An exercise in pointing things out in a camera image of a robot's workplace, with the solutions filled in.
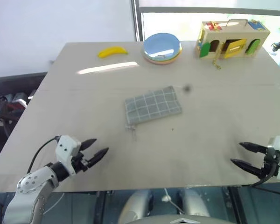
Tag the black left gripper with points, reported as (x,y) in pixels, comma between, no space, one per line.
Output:
(80,162)

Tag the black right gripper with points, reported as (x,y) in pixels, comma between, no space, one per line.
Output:
(270,163)

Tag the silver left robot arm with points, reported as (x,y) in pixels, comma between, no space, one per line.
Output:
(30,184)

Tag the silver robot left leg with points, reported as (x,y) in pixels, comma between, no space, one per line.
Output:
(136,205)

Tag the silver robot leg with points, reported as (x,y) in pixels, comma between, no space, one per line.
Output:
(136,205)
(194,203)

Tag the silver robot right leg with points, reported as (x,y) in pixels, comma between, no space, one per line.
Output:
(194,203)

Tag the grey checked folded cloth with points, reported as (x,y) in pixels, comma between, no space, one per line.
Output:
(152,105)

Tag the silver robot torso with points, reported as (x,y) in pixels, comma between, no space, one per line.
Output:
(182,219)

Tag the black equipment pile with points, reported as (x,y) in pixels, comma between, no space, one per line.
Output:
(9,102)

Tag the yellow toy banana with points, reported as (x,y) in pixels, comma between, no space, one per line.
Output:
(112,51)

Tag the pink plate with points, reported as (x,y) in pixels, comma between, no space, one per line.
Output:
(162,64)

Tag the yellow box door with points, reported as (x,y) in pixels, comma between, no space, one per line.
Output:
(234,48)

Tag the green arched box door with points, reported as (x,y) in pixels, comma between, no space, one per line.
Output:
(252,47)

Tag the yellow plate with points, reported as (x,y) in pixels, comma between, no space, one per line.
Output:
(164,62)

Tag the black object outside window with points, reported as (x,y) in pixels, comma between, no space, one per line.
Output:
(277,46)

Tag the wooden lock activity box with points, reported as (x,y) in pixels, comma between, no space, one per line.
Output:
(233,32)

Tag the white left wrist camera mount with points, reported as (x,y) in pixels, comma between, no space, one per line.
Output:
(66,144)

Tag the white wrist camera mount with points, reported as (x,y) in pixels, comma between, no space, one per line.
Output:
(277,142)
(66,144)

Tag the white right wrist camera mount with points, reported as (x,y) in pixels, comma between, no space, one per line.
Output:
(277,142)

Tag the grey window frame post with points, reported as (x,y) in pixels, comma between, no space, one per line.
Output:
(137,19)

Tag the grey window frame rail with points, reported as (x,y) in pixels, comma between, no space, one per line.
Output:
(212,9)

